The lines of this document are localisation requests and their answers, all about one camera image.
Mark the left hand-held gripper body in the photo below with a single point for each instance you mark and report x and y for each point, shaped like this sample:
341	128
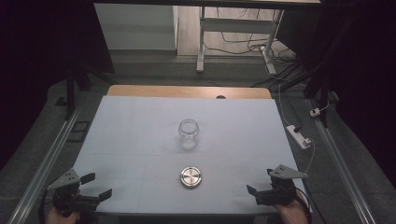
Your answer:
73	199

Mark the black plug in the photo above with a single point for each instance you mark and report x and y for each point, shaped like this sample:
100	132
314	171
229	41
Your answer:
298	128

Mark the white power strip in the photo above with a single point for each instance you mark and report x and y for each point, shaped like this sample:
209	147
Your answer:
297	137

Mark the pale blue table mat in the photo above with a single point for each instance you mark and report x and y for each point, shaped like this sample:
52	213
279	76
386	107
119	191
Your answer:
140	140

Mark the person's left hand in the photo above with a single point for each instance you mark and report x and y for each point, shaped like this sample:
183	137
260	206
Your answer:
59	217

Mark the white desk frame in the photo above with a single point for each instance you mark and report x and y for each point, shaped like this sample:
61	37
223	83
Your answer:
238	25

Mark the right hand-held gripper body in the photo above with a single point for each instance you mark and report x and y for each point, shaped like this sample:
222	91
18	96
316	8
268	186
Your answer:
280	191

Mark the aluminium floor rail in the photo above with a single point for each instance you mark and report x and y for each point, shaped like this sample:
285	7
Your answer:
342	171
43	169

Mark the small white adapter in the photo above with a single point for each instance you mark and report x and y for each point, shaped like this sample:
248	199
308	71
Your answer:
315	112

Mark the dark curtain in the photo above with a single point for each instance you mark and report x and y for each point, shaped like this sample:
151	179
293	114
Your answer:
364	77
37	62

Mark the clear glass jar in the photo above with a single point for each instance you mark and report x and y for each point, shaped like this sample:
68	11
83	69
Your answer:
188	137

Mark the wooden table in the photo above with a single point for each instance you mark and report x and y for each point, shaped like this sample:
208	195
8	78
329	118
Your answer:
174	91

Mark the black floor bracket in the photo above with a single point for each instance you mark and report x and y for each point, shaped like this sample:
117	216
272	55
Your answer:
79	131

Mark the round silver metal lid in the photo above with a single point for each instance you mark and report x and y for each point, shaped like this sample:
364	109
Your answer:
190	177

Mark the person's right hand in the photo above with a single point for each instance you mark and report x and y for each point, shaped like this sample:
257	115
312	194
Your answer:
292	214

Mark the black metal stand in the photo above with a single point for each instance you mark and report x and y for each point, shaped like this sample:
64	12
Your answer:
317	84
70	93

